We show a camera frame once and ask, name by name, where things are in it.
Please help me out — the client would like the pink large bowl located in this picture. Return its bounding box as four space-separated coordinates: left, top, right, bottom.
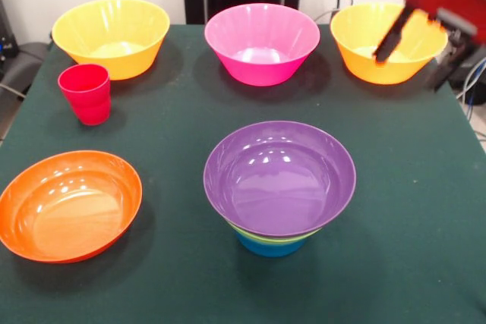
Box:
204 3 321 87

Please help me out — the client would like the purple bowl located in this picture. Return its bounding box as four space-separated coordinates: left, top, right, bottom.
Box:
203 120 357 237

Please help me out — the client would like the blue bowl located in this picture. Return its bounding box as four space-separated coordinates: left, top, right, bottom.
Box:
235 231 308 259

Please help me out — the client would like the large green bowl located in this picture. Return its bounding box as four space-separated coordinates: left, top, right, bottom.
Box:
226 218 323 244

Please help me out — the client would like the yellow-orange large bowl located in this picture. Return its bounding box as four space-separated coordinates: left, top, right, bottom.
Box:
51 0 171 81
330 1 449 85

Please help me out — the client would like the red cup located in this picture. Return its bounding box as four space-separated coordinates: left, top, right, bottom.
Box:
57 63 112 127

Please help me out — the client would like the dark green tablecloth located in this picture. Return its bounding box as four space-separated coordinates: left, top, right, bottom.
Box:
0 24 486 324

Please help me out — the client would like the orange shallow bowl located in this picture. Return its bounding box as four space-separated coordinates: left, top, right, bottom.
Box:
0 149 144 264

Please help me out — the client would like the grey office chair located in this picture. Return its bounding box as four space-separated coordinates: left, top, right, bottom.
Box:
0 42 52 98

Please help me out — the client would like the black computer equipment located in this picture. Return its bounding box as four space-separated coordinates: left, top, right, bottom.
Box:
0 0 19 61

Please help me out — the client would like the grey cable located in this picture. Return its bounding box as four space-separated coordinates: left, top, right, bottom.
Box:
456 57 486 100

